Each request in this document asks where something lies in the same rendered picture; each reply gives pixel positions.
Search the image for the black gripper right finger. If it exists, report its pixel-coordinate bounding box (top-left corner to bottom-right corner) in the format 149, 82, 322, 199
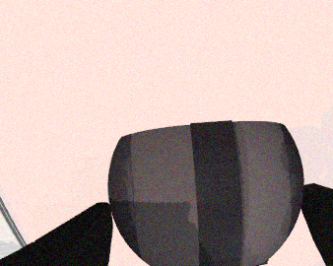
301, 183, 333, 266

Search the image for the dark grey switch controller unit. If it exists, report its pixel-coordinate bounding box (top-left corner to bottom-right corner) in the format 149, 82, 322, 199
107, 120, 304, 266

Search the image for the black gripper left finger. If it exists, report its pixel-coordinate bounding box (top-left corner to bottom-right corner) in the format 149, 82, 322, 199
0, 201, 112, 266

